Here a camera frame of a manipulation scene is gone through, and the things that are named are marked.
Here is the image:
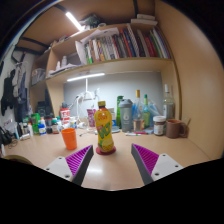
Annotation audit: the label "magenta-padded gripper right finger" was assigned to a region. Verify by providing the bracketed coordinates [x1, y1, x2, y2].
[130, 143, 185, 186]

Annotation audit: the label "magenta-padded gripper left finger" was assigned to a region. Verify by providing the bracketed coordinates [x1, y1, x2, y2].
[44, 144, 95, 187]

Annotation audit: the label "yellow lemon tea bottle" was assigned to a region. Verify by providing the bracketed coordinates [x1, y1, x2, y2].
[93, 100, 115, 154]

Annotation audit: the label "orange plastic cup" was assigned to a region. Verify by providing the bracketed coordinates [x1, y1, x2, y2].
[61, 127, 78, 151]

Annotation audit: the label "brown ceramic mug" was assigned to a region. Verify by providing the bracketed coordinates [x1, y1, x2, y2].
[165, 118, 189, 139]

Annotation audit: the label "small brown green-capped bottle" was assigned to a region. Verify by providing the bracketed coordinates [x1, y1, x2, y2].
[51, 118, 60, 135]

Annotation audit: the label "white-lidded brown spread jar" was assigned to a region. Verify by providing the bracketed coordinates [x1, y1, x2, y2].
[152, 115, 167, 137]

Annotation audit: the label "white blue-labelled bottle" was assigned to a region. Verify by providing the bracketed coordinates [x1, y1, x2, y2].
[37, 123, 48, 136]

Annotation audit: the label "green plastic bottle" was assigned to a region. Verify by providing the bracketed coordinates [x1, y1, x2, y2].
[30, 113, 41, 135]

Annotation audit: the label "red and white can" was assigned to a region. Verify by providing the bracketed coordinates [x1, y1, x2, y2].
[59, 107, 72, 126]

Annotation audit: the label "slim green-capped bottle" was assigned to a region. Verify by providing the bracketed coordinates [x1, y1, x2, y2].
[141, 93, 151, 129]

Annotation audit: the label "pink packet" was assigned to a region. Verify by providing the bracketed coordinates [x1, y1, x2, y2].
[86, 108, 98, 128]

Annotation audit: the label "tall clear glass bottle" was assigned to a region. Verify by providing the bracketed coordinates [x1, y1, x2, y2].
[162, 83, 176, 121]

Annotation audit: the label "clear yellow-capped bottle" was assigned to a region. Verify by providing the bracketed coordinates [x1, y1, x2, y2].
[133, 89, 143, 132]

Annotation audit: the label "tall green bottle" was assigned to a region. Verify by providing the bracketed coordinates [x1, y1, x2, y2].
[115, 95, 124, 128]

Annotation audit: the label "dark hanging clothes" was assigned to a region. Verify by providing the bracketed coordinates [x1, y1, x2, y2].
[0, 59, 31, 118]

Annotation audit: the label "under-shelf light bar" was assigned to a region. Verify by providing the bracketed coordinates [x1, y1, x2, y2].
[66, 72, 106, 83]

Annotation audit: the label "ceiling light strip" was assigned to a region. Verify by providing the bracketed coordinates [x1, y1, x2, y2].
[65, 11, 84, 32]

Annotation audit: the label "white wall power strip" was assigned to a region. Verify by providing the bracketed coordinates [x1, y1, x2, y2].
[77, 90, 101, 102]

